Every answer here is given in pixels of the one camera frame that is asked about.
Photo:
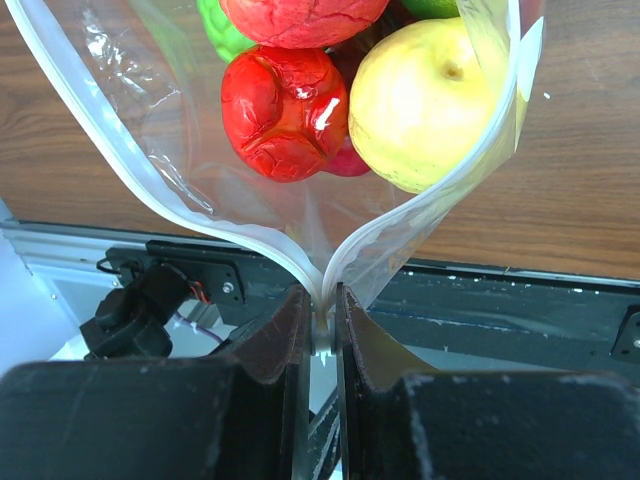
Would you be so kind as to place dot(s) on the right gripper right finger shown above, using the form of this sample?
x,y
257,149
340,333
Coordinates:
x,y
400,418

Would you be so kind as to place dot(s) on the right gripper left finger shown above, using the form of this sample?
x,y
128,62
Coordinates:
x,y
239,413

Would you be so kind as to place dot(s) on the red toy pepper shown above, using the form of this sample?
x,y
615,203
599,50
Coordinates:
x,y
284,111

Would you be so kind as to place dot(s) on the yellow toy lemon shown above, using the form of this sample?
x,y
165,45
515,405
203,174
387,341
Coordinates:
x,y
421,101

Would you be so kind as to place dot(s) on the clear polka dot zip bag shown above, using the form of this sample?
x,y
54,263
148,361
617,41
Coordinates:
x,y
143,81

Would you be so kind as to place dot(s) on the green custard apple toy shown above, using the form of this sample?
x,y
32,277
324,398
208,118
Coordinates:
x,y
226,39

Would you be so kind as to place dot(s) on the red orange toy apple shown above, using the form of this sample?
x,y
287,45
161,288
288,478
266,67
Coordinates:
x,y
297,24

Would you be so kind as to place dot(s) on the yellow green toy mango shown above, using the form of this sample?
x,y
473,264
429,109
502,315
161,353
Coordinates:
x,y
432,9

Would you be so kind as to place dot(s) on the dark red toy apple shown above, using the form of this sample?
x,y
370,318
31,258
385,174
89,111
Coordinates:
x,y
347,162

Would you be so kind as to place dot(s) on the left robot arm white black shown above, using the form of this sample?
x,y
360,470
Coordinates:
x,y
130,321

